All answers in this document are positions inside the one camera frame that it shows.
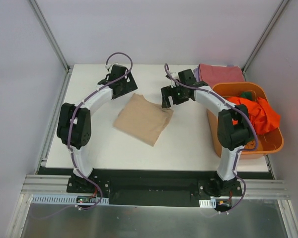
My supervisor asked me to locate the beige t shirt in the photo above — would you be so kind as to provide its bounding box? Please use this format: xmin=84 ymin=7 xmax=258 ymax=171
xmin=113 ymin=94 xmax=173 ymax=146

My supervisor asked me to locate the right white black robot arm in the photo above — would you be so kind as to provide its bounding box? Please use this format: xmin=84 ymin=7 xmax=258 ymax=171
xmin=161 ymin=64 xmax=258 ymax=197

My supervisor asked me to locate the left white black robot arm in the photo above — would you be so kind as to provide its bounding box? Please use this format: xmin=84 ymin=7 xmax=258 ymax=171
xmin=57 ymin=64 xmax=138 ymax=193

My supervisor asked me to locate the folded purple t shirt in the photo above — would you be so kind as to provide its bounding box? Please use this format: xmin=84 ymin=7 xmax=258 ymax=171
xmin=193 ymin=67 xmax=200 ymax=82

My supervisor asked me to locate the folded red t shirt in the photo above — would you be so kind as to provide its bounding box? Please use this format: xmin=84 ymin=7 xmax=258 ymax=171
xmin=198 ymin=64 xmax=245 ymax=87

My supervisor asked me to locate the green t shirt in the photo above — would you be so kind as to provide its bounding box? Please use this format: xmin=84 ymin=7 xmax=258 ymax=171
xmin=240 ymin=91 xmax=256 ymax=101

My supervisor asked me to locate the orange t shirt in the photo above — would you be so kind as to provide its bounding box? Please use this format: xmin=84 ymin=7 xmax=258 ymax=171
xmin=227 ymin=97 xmax=281 ymax=135

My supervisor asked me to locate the orange plastic basket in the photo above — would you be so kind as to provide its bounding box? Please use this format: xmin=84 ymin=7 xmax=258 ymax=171
xmin=207 ymin=82 xmax=284 ymax=160

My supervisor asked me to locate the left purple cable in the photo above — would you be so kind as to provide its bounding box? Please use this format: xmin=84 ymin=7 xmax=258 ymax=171
xmin=38 ymin=52 xmax=134 ymax=220

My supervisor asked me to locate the left aluminium frame post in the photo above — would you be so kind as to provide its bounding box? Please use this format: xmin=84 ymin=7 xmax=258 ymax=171
xmin=27 ymin=0 xmax=74 ymax=72

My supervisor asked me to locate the aluminium frame post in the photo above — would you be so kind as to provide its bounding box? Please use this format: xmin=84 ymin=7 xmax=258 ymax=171
xmin=27 ymin=0 xmax=74 ymax=72
xmin=241 ymin=0 xmax=291 ymax=76

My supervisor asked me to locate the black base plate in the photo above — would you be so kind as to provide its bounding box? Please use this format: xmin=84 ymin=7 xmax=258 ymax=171
xmin=38 ymin=166 xmax=274 ymax=208

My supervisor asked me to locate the right aluminium frame post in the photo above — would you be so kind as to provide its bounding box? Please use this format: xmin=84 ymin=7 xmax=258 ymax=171
xmin=241 ymin=0 xmax=291 ymax=76

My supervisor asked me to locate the right white cable duct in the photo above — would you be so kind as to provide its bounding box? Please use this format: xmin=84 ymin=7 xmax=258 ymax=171
xmin=199 ymin=199 xmax=217 ymax=209

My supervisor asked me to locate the white cable duct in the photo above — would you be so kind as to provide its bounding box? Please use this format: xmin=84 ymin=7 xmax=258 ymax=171
xmin=199 ymin=199 xmax=217 ymax=209
xmin=32 ymin=195 xmax=109 ymax=206

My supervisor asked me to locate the left white cable duct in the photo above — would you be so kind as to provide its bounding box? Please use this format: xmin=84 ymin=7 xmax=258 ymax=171
xmin=32 ymin=195 xmax=109 ymax=206

